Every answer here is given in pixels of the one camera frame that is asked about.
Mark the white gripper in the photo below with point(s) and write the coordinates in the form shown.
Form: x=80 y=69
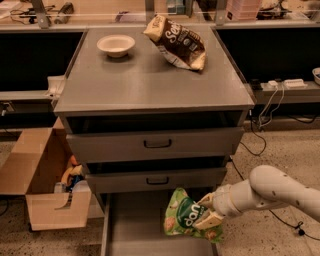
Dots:
x=221 y=200

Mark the green rice chip bag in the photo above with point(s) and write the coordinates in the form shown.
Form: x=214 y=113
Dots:
x=182 y=213

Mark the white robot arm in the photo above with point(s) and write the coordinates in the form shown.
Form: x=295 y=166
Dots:
x=266 y=188

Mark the middle drawer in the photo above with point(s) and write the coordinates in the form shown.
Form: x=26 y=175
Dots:
x=155 y=180

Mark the drawer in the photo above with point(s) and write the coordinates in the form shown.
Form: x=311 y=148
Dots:
x=155 y=180
x=153 y=145
x=133 y=226

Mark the top drawer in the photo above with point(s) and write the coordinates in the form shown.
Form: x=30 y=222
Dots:
x=153 y=145

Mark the bottom drawer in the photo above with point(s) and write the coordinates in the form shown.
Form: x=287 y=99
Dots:
x=133 y=226

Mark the grey drawer cabinet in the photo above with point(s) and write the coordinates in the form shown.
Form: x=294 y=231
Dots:
x=141 y=91

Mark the brown chip bag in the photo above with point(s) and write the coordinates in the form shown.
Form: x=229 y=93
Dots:
x=179 y=45

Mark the items inside cardboard box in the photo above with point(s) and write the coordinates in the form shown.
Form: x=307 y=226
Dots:
x=73 y=174

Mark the white power strip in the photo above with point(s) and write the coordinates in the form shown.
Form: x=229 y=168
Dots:
x=289 y=84

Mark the cardboard box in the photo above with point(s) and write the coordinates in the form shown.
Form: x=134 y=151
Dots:
x=34 y=167

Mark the white bowl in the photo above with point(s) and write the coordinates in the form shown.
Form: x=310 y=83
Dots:
x=116 y=46

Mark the pink stacked box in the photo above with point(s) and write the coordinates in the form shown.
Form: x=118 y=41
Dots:
x=238 y=10

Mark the black handheld tool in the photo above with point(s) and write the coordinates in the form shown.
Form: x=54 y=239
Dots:
x=64 y=13

